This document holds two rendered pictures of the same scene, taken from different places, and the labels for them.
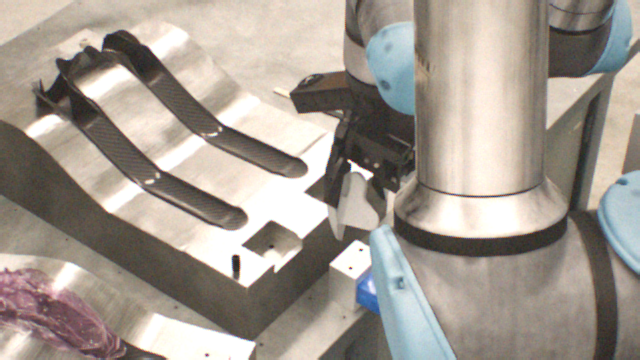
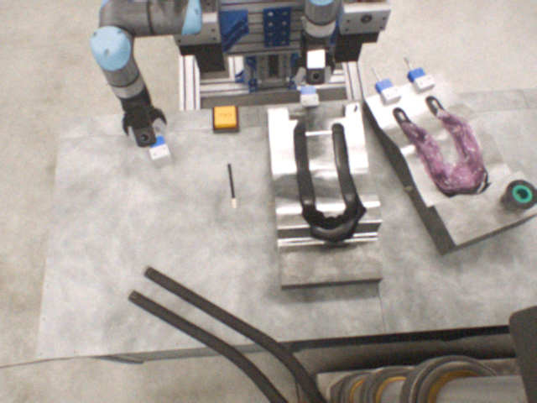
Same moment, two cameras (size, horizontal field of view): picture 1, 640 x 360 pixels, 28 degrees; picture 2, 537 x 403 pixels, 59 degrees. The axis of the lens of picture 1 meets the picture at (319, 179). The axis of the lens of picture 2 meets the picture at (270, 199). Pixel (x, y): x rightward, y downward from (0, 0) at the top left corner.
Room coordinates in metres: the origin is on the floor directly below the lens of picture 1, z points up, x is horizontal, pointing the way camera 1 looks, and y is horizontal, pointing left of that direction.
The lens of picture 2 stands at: (1.59, 0.49, 2.04)
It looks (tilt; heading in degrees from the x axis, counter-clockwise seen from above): 68 degrees down; 230
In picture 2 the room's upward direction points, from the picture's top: 1 degrees counter-clockwise
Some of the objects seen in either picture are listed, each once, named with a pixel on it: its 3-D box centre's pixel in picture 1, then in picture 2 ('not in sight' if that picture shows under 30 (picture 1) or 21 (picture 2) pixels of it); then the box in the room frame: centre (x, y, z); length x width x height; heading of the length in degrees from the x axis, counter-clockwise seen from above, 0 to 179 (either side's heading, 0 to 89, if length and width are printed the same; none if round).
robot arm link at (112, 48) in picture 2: not in sight; (114, 55); (1.42, -0.22, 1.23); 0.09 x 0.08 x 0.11; 54
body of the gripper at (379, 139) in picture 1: (385, 117); (315, 41); (0.97, -0.06, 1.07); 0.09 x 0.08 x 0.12; 53
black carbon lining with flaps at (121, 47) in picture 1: (157, 122); (327, 175); (1.15, 0.19, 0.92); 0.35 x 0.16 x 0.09; 54
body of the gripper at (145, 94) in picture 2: not in sight; (134, 98); (1.42, -0.22, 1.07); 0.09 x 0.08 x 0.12; 69
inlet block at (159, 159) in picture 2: not in sight; (157, 142); (1.41, -0.23, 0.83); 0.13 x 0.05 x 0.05; 69
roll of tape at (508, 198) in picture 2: not in sight; (518, 196); (0.82, 0.55, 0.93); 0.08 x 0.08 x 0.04
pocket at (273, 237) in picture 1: (272, 253); (334, 114); (0.98, 0.05, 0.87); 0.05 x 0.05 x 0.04; 54
